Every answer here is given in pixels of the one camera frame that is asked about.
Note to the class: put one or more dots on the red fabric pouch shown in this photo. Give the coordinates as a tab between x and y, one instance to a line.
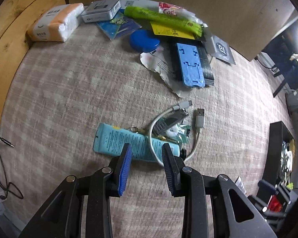
274	204

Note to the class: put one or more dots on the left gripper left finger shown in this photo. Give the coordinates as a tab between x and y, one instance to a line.
120	166

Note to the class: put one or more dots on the red coffee creamer sachet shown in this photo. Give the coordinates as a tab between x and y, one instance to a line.
171	9

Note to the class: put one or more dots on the white QR code paper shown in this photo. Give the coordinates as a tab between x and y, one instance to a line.
148	4

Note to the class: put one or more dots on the black stand leg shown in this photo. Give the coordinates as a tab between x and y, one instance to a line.
280	87

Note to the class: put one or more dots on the blue round lid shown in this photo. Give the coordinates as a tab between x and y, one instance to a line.
143	41

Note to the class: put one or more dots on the grey phone card box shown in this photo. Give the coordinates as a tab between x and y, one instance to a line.
99	11

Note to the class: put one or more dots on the green snack packet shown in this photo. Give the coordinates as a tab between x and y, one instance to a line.
181	24

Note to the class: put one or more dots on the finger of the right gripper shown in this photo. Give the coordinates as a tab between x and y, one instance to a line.
265	190

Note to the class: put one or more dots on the light blue cream tube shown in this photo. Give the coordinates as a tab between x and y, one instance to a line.
110	140

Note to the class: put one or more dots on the blue phone stand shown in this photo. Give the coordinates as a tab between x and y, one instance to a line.
190	65

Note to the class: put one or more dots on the grey sachet with logo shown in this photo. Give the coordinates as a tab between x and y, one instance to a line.
219	49

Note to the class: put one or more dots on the pine wood board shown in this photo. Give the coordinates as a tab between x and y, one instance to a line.
16	17

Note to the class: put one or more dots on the orange white tissue pack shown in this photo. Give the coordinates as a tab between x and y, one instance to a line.
57	24

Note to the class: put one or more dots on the black storage box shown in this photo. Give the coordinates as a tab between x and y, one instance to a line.
278	133

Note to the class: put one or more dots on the yellow label packet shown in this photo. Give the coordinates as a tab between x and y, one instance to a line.
162	30

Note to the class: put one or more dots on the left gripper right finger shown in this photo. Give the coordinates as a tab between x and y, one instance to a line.
173	165

